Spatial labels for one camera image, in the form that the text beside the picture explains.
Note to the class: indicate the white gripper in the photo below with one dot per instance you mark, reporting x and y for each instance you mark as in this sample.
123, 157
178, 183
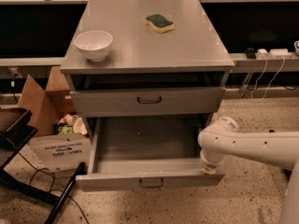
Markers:
208, 165

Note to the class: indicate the grey drawer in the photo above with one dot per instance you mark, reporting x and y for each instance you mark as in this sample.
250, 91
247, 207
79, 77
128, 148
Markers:
144, 102
149, 152

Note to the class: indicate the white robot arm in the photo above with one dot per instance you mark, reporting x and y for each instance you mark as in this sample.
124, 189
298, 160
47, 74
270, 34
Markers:
222, 138

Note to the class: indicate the grey top drawer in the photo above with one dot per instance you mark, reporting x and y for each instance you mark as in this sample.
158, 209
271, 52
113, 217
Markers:
144, 102

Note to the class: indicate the grey drawer cabinet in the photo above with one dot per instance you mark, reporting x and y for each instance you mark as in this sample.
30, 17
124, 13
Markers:
190, 56

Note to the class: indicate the black adapter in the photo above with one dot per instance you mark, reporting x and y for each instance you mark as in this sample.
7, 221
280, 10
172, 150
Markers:
250, 53

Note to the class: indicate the white power strip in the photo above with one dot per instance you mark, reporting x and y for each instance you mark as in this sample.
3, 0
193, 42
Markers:
274, 53

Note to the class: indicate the clutter in box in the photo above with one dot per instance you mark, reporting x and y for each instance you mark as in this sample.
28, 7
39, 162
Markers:
70, 124

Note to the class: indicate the brown cardboard box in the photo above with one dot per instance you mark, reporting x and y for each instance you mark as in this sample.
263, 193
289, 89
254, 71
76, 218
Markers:
58, 152

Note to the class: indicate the green yellow sponge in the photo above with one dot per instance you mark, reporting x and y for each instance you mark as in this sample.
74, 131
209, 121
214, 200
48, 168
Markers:
159, 23

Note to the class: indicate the white bowl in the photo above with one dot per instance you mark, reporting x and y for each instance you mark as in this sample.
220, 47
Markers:
94, 45

